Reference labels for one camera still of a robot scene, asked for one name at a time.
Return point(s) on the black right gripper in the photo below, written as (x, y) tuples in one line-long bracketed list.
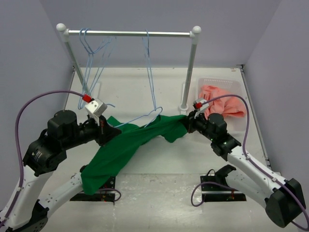
[(191, 121)]

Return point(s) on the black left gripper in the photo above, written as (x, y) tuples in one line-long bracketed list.
[(105, 131)]

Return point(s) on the green t shirt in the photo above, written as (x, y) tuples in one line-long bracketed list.
[(111, 158)]

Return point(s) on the blue hanger with shirt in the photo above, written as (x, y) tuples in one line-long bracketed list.
[(123, 117)]

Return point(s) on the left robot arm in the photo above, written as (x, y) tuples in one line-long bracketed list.
[(30, 212)]

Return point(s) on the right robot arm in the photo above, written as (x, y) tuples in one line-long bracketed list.
[(282, 199)]

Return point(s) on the pink t shirt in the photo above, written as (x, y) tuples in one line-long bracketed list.
[(227, 106)]

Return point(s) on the blue hanger middle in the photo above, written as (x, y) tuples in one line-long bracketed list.
[(146, 43)]

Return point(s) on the white plastic laundry basket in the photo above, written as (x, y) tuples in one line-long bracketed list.
[(231, 86)]

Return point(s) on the white metal clothes rack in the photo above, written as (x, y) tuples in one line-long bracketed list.
[(65, 34)]

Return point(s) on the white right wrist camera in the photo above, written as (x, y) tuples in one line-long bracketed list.
[(200, 106)]

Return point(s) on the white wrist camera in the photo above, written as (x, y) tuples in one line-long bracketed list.
[(200, 106), (95, 109)]

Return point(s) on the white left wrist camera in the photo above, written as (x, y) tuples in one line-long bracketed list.
[(95, 109)]

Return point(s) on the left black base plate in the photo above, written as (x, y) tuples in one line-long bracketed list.
[(101, 195)]

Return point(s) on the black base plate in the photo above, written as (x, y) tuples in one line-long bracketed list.
[(214, 193), (101, 195)]

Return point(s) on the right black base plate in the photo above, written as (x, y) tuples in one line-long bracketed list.
[(214, 193)]

